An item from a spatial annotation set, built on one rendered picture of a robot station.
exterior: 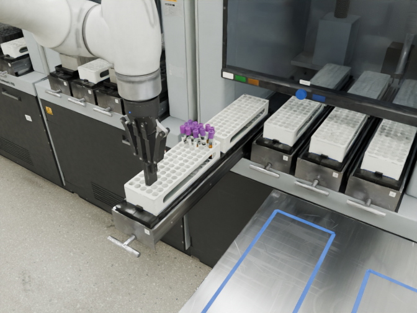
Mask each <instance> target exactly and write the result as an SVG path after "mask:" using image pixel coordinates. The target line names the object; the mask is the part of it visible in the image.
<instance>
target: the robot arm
mask: <svg viewBox="0 0 417 313"><path fill-rule="evenodd" d="M0 23H3V24H7V25H11V26H14V27H18V28H20V29H24V30H26V31H29V32H31V33H32V35H33V37H34V39H35V40H36V41H37V42H38V43H39V44H40V45H41V46H43V47H47V48H49V49H51V50H53V51H56V52H59V53H63V54H67V55H77V56H82V57H98V58H101V59H103V60H105V61H107V62H109V63H111V64H114V69H115V76H116V80H117V87H118V92H119V95H120V96H121V97H122V98H123V104H124V109H125V112H126V113H127V114H126V115H125V116H123V117H121V118H120V121H121V123H122V125H123V126H124V128H125V131H126V134H127V137H128V141H129V143H130V146H131V149H132V152H133V154H134V155H135V156H139V159H140V160H141V166H142V169H143V172H144V177H145V184H146V185H148V186H151V185H152V184H153V183H155V182H156V181H157V180H158V177H157V171H158V166H157V164H158V163H159V162H160V161H161V160H163V159H164V152H165V147H166V139H167V136H168V134H169V133H170V129H169V128H168V127H167V128H164V127H163V126H162V125H161V120H160V118H159V115H158V112H159V109H160V105H159V93H160V92H161V75H160V72H161V69H160V67H159V61H160V56H161V29H160V24H159V17H158V11H157V8H156V4H155V0H102V1H101V4H97V3H95V2H92V1H87V0H0ZM156 129H157V131H156ZM156 135H157V137H156ZM137 148H138V149H137Z"/></svg>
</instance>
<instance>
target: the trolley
mask: <svg viewBox="0 0 417 313"><path fill-rule="evenodd" d="M178 313H417V243H414V242H411V241H409V240H406V239H404V238H401V237H398V236H396V235H393V234H390V233H388V232H385V231H383V230H380V229H376V228H375V227H372V226H369V225H367V224H363V223H362V222H359V221H356V220H354V219H350V218H348V217H346V216H343V215H341V214H337V213H335V212H333V211H329V210H327V209H324V208H322V207H320V206H316V205H314V204H311V203H309V202H307V201H303V200H301V199H298V198H296V197H293V196H290V195H288V194H285V193H282V192H280V191H277V190H275V189H274V190H273V191H272V192H271V193H270V195H269V196H268V197H267V199H266V200H265V201H264V202H263V204H262V205H261V207H260V208H259V209H258V210H257V212H256V213H255V214H254V215H253V217H252V218H251V219H250V221H249V222H248V223H247V224H246V226H245V227H244V229H243V230H242V231H241V232H240V234H239V235H238V236H237V237H236V238H235V240H234V241H233V243H232V244H231V245H230V246H229V247H228V249H227V250H226V252H225V253H224V254H223V255H222V257H221V258H220V259H219V260H218V262H217V263H216V264H215V266H214V267H213V268H212V269H211V271H210V272H209V274H208V275H207V276H206V277H205V279H204V280H203V281H202V282H201V284H200V285H199V287H198V288H197V289H196V290H195V291H194V293H193V294H192V296H191V297H190V298H189V299H188V300H187V302H186V303H185V304H184V305H183V307H182V308H181V310H180V311H179V312H178Z"/></svg>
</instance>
